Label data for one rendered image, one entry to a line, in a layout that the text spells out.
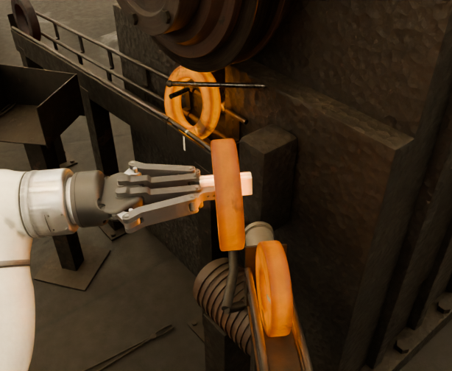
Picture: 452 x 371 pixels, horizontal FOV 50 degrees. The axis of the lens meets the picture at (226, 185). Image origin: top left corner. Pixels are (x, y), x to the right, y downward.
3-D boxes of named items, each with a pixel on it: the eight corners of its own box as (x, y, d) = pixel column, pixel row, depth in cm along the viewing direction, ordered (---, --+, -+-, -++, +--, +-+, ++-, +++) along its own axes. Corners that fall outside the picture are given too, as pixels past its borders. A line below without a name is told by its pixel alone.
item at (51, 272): (51, 237, 189) (-4, 62, 144) (113, 250, 183) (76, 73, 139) (20, 277, 173) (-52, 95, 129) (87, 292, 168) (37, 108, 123)
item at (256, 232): (272, 244, 98) (274, 219, 94) (280, 274, 90) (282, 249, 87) (242, 245, 97) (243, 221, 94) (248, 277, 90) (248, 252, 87)
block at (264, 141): (269, 205, 119) (275, 118, 104) (292, 221, 114) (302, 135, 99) (235, 224, 113) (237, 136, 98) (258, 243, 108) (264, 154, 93)
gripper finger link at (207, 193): (187, 188, 65) (188, 202, 63) (224, 184, 65) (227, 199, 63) (188, 196, 66) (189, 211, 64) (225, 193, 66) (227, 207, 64)
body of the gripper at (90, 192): (86, 201, 71) (149, 194, 72) (77, 242, 65) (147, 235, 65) (73, 159, 67) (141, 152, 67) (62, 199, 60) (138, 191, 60)
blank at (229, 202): (231, 118, 70) (207, 121, 70) (242, 173, 57) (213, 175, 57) (236, 207, 78) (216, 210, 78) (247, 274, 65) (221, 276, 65)
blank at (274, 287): (275, 316, 89) (258, 318, 88) (271, 232, 87) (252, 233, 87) (296, 352, 73) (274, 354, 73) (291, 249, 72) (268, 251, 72)
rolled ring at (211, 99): (211, 62, 109) (222, 63, 111) (163, 63, 122) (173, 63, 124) (210, 145, 113) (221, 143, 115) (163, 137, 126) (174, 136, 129)
